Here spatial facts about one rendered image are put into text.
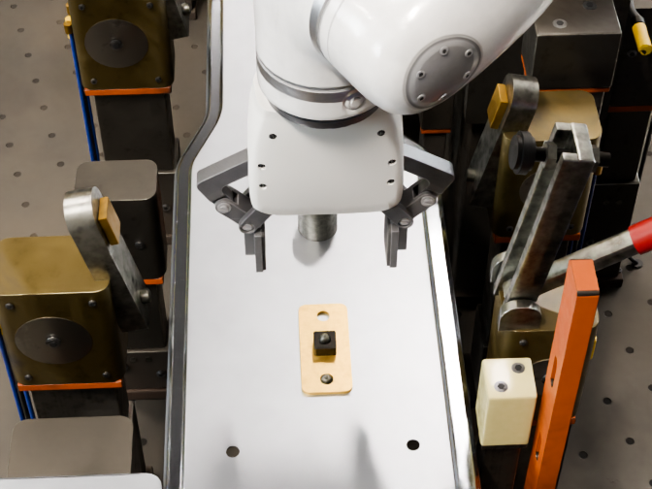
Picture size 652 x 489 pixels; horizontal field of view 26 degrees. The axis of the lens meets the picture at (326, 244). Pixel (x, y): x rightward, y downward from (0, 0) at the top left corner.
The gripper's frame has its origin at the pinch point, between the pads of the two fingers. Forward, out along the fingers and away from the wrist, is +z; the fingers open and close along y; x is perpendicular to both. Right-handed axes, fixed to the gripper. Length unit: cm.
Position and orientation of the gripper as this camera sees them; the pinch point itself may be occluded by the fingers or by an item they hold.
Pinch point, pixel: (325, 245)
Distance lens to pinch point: 98.6
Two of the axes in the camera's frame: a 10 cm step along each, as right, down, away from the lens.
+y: -10.0, 0.3, -0.3
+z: 0.0, 6.6, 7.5
